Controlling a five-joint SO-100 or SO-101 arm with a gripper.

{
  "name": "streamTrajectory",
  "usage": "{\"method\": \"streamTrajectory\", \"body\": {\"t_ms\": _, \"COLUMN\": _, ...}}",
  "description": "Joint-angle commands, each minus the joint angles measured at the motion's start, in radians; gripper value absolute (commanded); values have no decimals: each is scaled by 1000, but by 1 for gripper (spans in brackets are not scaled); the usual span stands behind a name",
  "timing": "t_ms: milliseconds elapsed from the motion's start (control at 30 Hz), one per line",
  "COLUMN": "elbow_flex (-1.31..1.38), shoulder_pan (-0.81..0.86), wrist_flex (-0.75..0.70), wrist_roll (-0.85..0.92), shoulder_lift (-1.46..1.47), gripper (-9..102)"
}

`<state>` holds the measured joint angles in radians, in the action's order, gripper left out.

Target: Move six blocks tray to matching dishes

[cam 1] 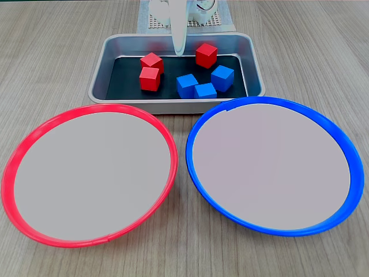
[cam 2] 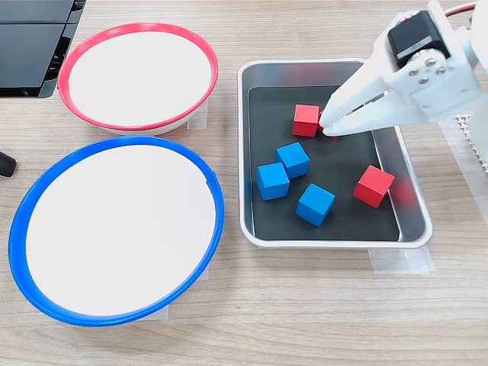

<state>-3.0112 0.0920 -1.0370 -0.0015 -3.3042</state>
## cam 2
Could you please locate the black rounded stand foot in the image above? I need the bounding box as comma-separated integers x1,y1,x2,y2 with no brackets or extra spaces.
0,150,18,178

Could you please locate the wide clear tape patch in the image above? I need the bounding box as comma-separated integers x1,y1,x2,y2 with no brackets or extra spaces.
436,114,488,223

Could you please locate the blue wooden cube block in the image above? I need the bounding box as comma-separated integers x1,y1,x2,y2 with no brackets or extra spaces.
255,162,291,201
295,183,336,228
274,142,310,179

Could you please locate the red wooden cube block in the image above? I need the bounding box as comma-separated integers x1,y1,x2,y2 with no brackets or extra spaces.
352,164,396,209
291,104,320,138
318,109,339,140

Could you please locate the silver metal tray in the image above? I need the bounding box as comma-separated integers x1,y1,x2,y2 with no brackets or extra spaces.
236,57,435,251

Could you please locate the red gripper motor cable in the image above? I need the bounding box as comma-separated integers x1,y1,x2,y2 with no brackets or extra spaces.
445,2,478,18

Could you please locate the blue-rimmed white dish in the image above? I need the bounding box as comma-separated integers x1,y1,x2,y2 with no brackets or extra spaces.
8,136,225,328

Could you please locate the red-rimmed white dish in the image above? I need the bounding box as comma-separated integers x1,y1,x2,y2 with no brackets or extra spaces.
57,21,220,136

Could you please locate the black tray liner mat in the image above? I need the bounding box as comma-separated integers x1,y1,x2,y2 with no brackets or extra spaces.
247,84,401,242

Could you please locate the white mesh base mat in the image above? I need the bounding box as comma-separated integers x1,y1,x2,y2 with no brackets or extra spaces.
455,113,488,175

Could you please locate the black flat electronic device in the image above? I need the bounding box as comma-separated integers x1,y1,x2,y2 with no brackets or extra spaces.
0,0,88,99

